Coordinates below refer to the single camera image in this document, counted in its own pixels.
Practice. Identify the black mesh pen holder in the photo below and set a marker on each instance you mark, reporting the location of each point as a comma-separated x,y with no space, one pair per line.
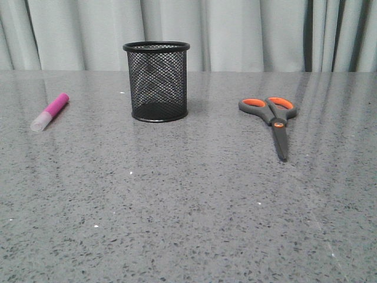
158,79

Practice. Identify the grey curtain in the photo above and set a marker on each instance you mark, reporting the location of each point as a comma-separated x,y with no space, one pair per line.
319,36

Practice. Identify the pink marker pen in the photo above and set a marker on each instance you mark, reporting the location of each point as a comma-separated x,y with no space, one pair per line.
47,115

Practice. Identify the grey orange scissors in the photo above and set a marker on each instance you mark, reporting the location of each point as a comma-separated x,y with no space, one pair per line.
275,112

